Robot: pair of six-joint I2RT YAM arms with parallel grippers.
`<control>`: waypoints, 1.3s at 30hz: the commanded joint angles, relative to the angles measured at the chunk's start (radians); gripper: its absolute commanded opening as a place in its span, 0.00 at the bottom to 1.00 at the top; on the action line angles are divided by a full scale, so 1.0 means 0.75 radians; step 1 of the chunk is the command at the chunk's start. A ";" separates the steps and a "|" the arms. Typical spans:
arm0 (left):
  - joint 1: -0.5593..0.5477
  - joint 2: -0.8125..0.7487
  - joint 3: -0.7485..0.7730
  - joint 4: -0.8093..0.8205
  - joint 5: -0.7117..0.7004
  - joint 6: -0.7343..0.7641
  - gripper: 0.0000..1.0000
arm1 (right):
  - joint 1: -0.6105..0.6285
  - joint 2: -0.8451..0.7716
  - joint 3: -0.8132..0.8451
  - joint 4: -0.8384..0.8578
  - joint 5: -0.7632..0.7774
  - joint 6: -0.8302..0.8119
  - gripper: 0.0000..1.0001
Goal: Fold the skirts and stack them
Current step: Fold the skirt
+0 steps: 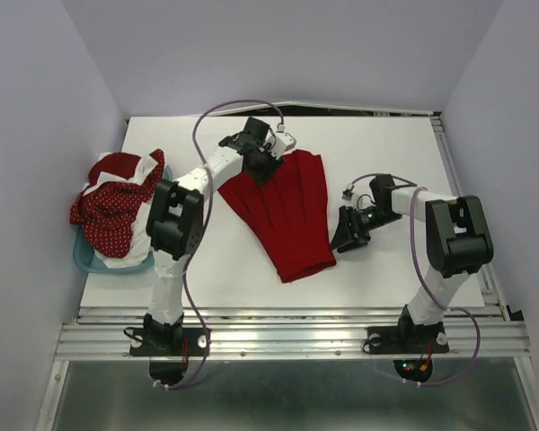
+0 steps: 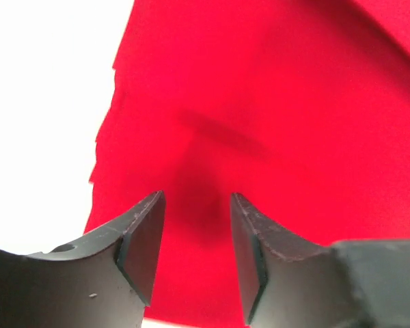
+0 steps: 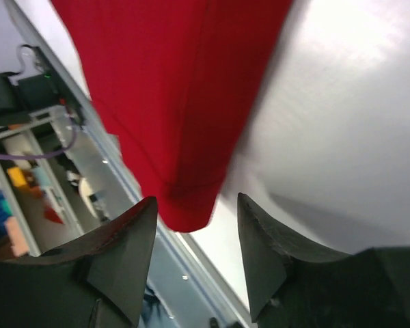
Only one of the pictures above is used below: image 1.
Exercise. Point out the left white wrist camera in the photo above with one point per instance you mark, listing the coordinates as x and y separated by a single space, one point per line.
282 143

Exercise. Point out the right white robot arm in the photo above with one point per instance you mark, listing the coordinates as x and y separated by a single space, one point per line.
458 244

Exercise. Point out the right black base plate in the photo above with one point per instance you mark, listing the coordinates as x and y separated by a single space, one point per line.
385 340

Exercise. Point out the aluminium frame rail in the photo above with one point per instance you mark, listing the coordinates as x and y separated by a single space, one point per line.
289 356

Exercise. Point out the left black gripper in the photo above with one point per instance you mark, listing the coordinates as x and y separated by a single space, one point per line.
263 177

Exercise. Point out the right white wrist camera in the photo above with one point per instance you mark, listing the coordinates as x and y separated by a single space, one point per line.
350 197

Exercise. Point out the plain red skirt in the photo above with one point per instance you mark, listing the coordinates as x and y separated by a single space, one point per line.
288 214

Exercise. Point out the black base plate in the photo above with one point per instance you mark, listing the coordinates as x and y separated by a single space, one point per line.
385 340
193 342

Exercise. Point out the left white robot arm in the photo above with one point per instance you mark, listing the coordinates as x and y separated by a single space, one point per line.
180 212

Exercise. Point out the teal plastic basket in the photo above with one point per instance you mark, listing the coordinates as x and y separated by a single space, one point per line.
85 262

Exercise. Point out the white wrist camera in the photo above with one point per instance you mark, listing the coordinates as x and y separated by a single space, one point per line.
350 197
282 143

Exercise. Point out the red polka dot skirt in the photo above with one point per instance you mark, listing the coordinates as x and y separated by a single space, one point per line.
112 206

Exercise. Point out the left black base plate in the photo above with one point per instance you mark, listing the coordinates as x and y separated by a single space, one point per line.
193 342

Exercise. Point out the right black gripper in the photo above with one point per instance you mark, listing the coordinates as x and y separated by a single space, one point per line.
349 233

